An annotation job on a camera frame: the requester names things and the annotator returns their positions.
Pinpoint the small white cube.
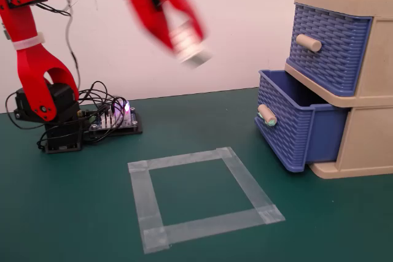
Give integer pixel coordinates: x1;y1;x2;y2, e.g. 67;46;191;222
177;44;214;70

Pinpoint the blue drawer green-taped handle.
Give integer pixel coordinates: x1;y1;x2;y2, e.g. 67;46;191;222
254;69;350;173

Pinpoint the beige plastic drawer cabinet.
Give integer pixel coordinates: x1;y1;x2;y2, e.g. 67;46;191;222
284;0;393;180

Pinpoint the controller circuit board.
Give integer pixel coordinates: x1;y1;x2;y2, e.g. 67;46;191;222
88;101;144;136

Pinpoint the white zip tie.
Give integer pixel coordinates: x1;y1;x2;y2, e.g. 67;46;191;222
12;33;46;52

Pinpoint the translucent tape strip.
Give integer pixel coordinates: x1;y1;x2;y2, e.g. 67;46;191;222
128;160;170;255
142;208;286;255
216;147;286;225
128;147;234;173

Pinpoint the black power cable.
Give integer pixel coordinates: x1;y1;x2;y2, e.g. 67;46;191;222
63;0;82;91

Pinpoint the blue drawer plain beige handle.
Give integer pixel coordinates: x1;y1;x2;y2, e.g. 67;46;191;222
285;2;374;97

